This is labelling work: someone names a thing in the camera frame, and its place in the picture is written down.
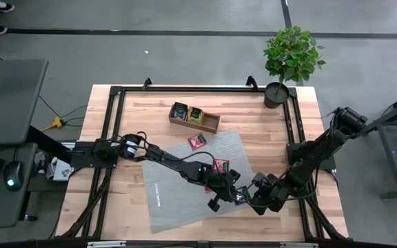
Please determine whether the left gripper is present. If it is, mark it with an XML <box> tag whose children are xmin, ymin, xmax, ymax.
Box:
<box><xmin>198</xmin><ymin>165</ymin><xmax>242</xmax><ymax>213</ymax></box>

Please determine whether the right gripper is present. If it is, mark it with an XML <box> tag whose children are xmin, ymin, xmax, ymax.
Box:
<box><xmin>250</xmin><ymin>172</ymin><xmax>287</xmax><ymax>216</ymax></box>

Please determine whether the dark tea packet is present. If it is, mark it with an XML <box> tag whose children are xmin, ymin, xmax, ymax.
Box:
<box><xmin>172</xmin><ymin>102</ymin><xmax>190</xmax><ymax>122</ymax></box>
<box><xmin>236</xmin><ymin>185</ymin><xmax>252</xmax><ymax>206</ymax></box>

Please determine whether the yellow lemon tea packet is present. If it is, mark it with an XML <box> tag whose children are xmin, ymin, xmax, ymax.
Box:
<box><xmin>187</xmin><ymin>106</ymin><xmax>205</xmax><ymax>126</ymax></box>

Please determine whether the grey woven table mat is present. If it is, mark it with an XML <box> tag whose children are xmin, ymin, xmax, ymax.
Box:
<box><xmin>141</xmin><ymin>130</ymin><xmax>255</xmax><ymax>234</ymax></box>

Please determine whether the white label strip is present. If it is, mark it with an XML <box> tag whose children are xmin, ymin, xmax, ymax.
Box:
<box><xmin>153</xmin><ymin>182</ymin><xmax>162</xmax><ymax>208</ymax></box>

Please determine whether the wooden three-compartment organizer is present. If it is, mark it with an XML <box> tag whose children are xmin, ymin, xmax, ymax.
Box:
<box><xmin>167</xmin><ymin>101</ymin><xmax>221</xmax><ymax>135</ymax></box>

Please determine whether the black metal stand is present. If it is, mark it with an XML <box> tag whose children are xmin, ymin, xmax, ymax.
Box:
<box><xmin>356</xmin><ymin>87</ymin><xmax>397</xmax><ymax>203</ymax></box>

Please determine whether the green potted plant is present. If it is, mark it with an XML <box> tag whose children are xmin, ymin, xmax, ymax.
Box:
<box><xmin>262</xmin><ymin>25</ymin><xmax>327</xmax><ymax>110</ymax></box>

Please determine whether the white printed box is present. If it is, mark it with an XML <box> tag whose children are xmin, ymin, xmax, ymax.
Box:
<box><xmin>44</xmin><ymin>156</ymin><xmax>76</xmax><ymax>183</ymax></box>

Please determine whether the yellow power plug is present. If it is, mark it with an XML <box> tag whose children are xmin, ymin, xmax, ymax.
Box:
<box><xmin>41</xmin><ymin>116</ymin><xmax>65</xmax><ymax>133</ymax></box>

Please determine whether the black desk support beam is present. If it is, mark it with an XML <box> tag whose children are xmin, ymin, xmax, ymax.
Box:
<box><xmin>26</xmin><ymin>125</ymin><xmax>82</xmax><ymax>165</ymax></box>

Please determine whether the black computer mouse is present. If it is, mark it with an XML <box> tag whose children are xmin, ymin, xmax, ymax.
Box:
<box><xmin>2</xmin><ymin>160</ymin><xmax>25</xmax><ymax>193</ymax></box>

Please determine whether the silver frame bracket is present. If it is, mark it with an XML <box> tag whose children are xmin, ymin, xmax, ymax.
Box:
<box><xmin>279</xmin><ymin>242</ymin><xmax>320</xmax><ymax>248</ymax></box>
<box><xmin>86</xmin><ymin>240</ymin><xmax>128</xmax><ymax>248</ymax></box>

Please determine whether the silver aluminium rail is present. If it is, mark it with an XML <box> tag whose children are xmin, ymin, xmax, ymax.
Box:
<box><xmin>61</xmin><ymin>139</ymin><xmax>77</xmax><ymax>152</ymax></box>

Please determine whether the black floor cable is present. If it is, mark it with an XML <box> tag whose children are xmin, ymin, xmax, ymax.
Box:
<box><xmin>38</xmin><ymin>94</ymin><xmax>89</xmax><ymax>127</ymax></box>

